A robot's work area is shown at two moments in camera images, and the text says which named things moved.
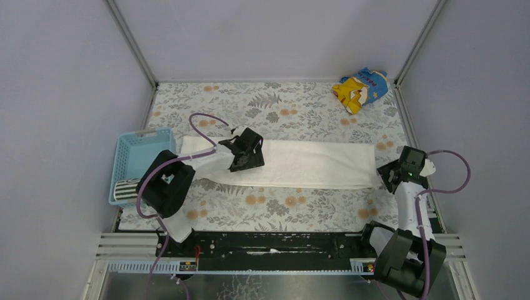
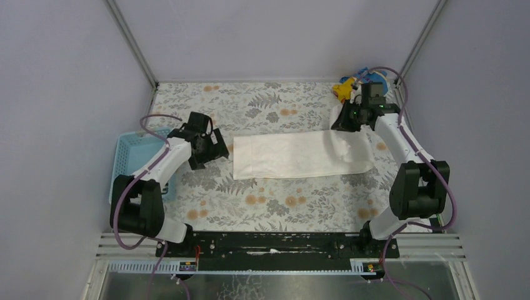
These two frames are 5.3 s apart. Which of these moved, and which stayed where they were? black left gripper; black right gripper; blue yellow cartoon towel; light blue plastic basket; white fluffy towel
Moved: black left gripper; white fluffy towel; black right gripper
Stayed: blue yellow cartoon towel; light blue plastic basket
